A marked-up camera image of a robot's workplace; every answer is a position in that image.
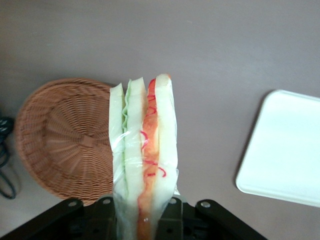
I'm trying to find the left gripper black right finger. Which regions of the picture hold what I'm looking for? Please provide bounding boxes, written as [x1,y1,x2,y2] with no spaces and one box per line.
[158,197,185,240]

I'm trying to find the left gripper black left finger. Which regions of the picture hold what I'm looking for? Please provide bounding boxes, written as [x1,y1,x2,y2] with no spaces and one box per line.
[94,196,118,240]

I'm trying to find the triangle sandwich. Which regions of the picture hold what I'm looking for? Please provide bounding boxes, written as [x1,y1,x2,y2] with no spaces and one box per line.
[109,73,181,240]

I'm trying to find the brown round wicker basket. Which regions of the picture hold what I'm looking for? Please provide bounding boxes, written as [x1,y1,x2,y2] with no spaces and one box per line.
[14,78,118,207]

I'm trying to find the cream plastic tray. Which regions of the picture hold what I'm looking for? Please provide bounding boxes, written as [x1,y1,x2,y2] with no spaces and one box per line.
[235,89,320,208]

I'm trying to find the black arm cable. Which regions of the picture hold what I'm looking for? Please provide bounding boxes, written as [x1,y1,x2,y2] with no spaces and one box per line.
[0,116,21,201]

